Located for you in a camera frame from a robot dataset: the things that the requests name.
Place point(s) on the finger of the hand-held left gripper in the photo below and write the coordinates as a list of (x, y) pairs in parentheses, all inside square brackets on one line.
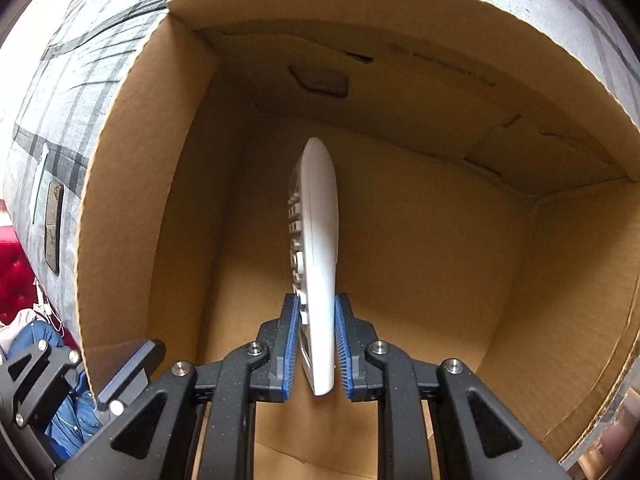
[(50, 375), (127, 375)]

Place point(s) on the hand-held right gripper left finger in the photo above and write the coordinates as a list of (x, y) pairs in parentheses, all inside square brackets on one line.
[(291, 352)]

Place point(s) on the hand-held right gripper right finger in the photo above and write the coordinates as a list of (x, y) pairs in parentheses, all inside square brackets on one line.
[(344, 355)]

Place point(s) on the cardboard box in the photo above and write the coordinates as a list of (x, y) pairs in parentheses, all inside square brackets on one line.
[(425, 285)]

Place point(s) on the white remote control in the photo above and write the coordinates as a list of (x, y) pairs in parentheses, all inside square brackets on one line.
[(320, 240)]

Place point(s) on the pale cloth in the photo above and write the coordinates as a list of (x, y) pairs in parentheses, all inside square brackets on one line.
[(17, 332)]

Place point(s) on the red mattress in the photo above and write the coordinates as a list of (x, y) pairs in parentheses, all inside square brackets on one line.
[(15, 280)]

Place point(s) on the dark smartphone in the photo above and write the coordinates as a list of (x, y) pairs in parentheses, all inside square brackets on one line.
[(52, 230)]

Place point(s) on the white smartphone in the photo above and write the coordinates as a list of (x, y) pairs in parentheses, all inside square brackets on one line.
[(39, 180)]

